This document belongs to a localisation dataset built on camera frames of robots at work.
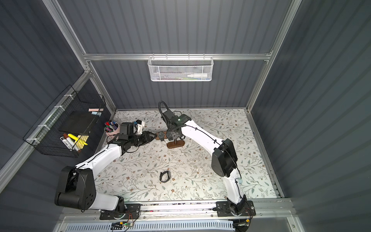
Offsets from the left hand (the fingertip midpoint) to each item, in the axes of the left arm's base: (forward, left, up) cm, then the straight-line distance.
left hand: (155, 137), depth 85 cm
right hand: (+3, -14, +1) cm, 14 cm away
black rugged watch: (+1, -3, 0) cm, 4 cm away
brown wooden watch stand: (+4, -8, -14) cm, 17 cm away
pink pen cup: (+9, +31, -3) cm, 32 cm away
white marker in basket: (-12, +38, +13) cm, 42 cm away
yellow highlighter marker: (-9, +35, +12) cm, 38 cm away
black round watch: (-18, -8, -13) cm, 24 cm away
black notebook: (+1, +39, +13) cm, 41 cm away
